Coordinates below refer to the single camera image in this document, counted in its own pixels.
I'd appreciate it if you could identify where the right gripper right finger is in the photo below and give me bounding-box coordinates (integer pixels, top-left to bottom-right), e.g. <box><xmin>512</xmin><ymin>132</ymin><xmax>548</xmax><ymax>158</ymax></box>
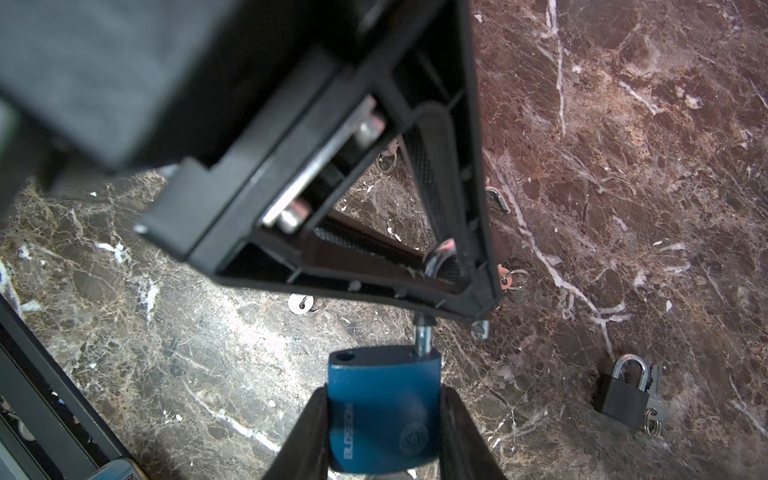
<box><xmin>439</xmin><ymin>385</ymin><xmax>507</xmax><ymax>480</ymax></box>

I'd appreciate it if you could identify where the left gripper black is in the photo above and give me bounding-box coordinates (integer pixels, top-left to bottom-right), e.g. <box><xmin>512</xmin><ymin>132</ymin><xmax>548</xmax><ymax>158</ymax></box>
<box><xmin>0</xmin><ymin>0</ymin><xmax>475</xmax><ymax>277</ymax></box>

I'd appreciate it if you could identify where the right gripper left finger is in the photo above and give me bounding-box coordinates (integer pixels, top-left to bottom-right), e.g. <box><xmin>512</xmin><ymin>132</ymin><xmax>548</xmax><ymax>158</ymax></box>
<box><xmin>263</xmin><ymin>386</ymin><xmax>330</xmax><ymax>480</ymax></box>

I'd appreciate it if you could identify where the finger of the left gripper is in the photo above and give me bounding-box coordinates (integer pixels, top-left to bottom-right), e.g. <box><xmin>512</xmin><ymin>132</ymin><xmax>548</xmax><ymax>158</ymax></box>
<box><xmin>383</xmin><ymin>1</ymin><xmax>501</xmax><ymax>318</ymax></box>
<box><xmin>215</xmin><ymin>231</ymin><xmax>474</xmax><ymax>318</ymax></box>

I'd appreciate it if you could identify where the blue padlock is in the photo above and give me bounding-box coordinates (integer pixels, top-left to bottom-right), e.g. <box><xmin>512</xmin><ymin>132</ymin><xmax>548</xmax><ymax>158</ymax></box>
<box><xmin>326</xmin><ymin>314</ymin><xmax>442</xmax><ymax>475</ymax></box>

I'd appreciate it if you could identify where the black padlock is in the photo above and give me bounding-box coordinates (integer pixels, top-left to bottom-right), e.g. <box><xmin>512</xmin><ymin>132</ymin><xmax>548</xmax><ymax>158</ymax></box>
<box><xmin>593</xmin><ymin>354</ymin><xmax>668</xmax><ymax>438</ymax></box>

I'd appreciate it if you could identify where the black mounting rail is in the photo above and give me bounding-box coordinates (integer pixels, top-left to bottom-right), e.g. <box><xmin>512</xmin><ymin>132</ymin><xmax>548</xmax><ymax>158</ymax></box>
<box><xmin>1</xmin><ymin>299</ymin><xmax>148</xmax><ymax>479</ymax></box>

